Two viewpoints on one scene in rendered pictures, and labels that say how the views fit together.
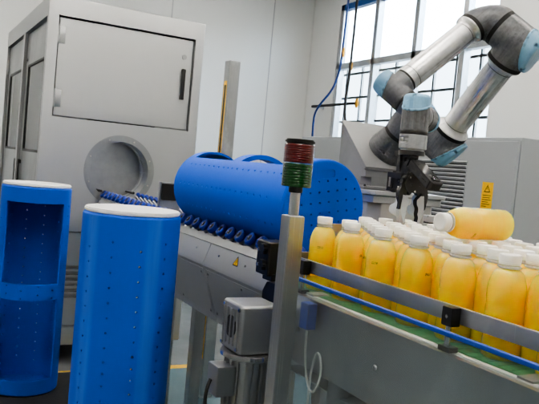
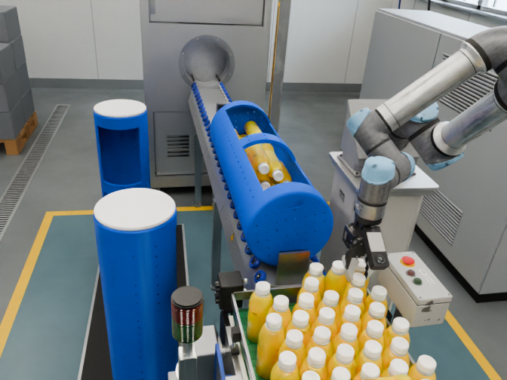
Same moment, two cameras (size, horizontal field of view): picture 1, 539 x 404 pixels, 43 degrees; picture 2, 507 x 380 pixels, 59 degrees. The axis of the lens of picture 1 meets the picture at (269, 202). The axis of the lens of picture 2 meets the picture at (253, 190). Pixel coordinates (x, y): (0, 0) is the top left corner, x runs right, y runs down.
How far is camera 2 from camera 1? 110 cm
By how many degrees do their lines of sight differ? 29
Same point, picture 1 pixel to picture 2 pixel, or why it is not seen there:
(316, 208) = (282, 232)
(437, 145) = (429, 154)
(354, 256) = (271, 351)
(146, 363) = (150, 323)
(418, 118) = (374, 191)
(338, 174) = (305, 203)
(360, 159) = (355, 148)
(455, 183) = not seen: hidden behind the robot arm
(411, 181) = (361, 247)
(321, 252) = (255, 317)
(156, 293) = (152, 280)
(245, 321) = not seen: hidden behind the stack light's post
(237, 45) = not seen: outside the picture
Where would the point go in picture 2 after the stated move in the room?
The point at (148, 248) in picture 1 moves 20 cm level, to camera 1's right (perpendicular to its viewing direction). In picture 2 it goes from (139, 253) to (195, 267)
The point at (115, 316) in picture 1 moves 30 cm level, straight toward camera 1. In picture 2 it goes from (121, 295) to (87, 365)
